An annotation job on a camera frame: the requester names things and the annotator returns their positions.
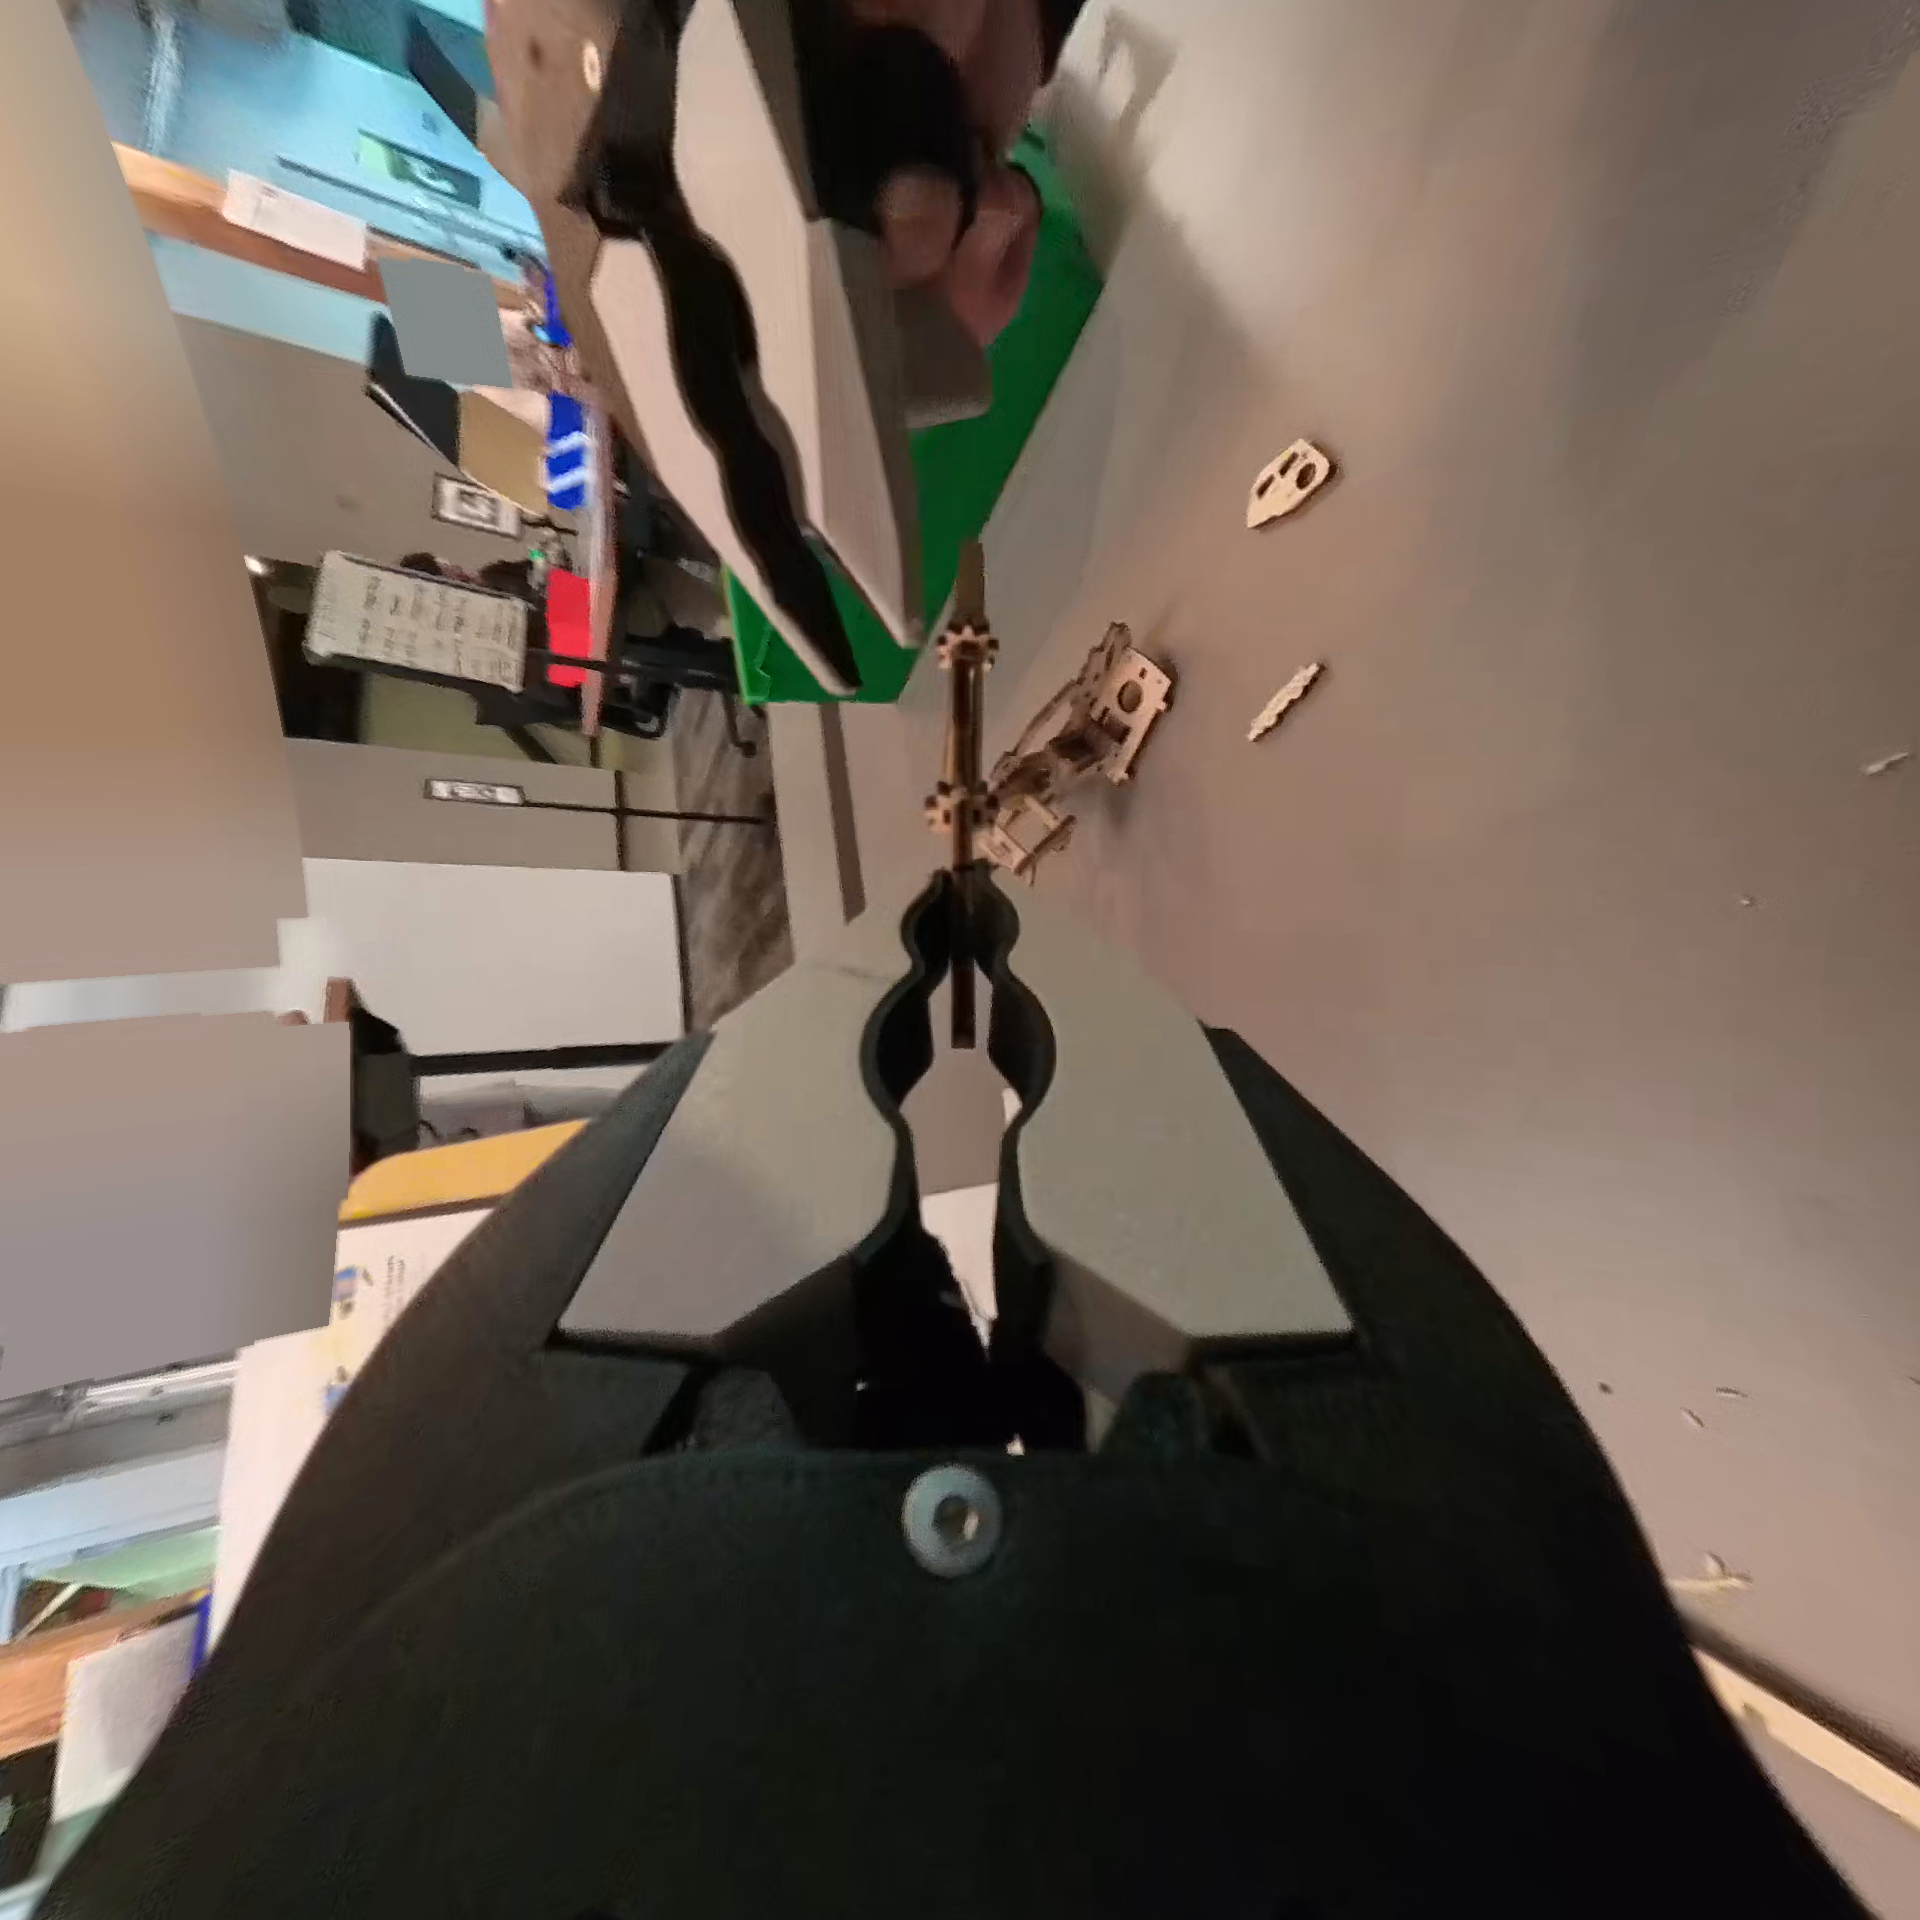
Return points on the wooden model frame assembly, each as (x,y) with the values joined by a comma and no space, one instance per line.
(1119,697)

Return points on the green mat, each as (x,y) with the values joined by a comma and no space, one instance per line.
(975,481)

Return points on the person's right hand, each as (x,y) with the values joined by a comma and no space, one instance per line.
(997,241)

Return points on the printed instruction sheet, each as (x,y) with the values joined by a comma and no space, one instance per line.
(301,1424)

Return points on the small black white sign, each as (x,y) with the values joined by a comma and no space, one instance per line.
(475,791)

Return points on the handwritten white board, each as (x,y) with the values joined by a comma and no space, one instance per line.
(421,622)

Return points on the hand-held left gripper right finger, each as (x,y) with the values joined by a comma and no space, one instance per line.
(1185,1201)

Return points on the wooden plate with holes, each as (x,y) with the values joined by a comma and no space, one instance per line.
(1299,481)

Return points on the white paper label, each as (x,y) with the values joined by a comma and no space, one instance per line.
(293,217)

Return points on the red box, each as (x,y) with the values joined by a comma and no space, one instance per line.
(567,629)

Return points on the small jagged wooden strip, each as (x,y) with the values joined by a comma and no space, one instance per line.
(1286,702)

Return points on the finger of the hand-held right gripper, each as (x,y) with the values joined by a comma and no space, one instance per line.
(840,451)
(661,390)

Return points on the twin wooden rods with gear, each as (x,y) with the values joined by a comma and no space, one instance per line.
(961,810)

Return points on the single wooden rod part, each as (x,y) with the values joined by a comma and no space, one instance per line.
(969,647)

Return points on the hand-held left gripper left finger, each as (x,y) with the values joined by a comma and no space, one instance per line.
(735,1201)

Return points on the blue box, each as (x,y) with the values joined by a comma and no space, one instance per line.
(567,451)

